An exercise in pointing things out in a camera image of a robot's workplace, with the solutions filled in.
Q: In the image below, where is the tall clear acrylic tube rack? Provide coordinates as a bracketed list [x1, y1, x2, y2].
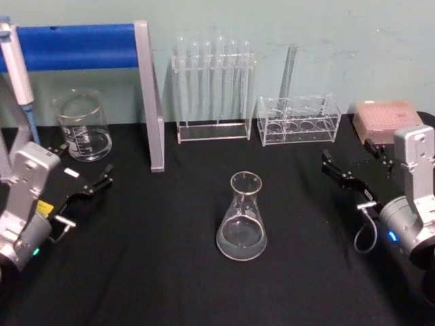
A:
[171, 52, 256, 145]

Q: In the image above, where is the gripper cable with plug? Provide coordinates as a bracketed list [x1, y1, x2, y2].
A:
[48, 215, 77, 244]
[353, 200, 383, 254]

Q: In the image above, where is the clear glass conical flask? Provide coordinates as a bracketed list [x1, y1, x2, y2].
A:
[215, 170, 268, 262]

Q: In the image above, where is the clear glass beaker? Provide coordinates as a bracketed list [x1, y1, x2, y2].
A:
[50, 88, 114, 162]

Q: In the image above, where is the grey metal stand post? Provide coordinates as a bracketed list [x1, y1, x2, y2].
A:
[133, 20, 167, 174]

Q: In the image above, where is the blue padded stand bar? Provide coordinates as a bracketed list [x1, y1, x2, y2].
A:
[0, 22, 139, 73]

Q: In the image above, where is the left gripper cable with plug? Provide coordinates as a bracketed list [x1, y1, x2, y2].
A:
[48, 215, 77, 244]

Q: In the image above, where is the pink pipette tip box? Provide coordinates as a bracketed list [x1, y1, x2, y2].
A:
[351, 99, 424, 145]

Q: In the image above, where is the right gripper cable with plug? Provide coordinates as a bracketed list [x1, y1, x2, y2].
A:
[353, 200, 383, 254]

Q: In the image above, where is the black table cloth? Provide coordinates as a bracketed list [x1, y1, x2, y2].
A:
[0, 111, 435, 326]

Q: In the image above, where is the low clear acrylic tube rack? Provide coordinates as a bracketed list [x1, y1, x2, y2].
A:
[256, 92, 343, 147]

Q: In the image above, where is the large clear test tube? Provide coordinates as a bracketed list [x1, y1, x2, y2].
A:
[277, 43, 300, 115]

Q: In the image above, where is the white and blue pipette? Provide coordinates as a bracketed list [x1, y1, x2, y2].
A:
[0, 16, 42, 147]

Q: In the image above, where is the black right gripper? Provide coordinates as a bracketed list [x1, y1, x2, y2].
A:
[321, 138, 404, 219]

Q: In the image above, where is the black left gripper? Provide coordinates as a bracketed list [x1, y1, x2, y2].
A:
[35, 143, 114, 223]

